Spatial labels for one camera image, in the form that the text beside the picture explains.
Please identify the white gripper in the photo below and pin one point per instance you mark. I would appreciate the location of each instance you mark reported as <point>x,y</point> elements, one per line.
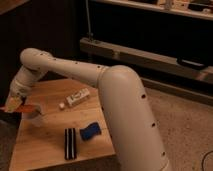
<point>17,94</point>

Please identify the black handle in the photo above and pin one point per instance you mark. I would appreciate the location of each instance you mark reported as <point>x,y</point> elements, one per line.
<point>192,65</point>

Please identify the blue sponge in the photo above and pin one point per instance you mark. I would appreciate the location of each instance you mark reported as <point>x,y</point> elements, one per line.
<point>90,131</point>

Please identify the wooden shelf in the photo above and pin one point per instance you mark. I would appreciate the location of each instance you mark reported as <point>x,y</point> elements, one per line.
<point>165,8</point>

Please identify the long grey bench beam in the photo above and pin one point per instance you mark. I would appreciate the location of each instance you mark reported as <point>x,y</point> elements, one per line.
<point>145,59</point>

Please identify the white plastic bottle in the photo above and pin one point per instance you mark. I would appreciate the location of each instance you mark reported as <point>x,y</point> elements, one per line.
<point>75,98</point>

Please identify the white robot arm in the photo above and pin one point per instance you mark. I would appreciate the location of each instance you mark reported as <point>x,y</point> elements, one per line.
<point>128,115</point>

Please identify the black white striped cloth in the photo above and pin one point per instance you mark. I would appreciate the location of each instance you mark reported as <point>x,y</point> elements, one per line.
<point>70,144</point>

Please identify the orange pepper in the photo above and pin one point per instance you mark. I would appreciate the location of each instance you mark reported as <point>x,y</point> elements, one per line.
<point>20,109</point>

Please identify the metal pole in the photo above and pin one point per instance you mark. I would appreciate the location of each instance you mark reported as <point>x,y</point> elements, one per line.
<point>90,34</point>

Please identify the wooden table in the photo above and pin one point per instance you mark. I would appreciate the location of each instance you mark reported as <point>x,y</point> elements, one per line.
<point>42,148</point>

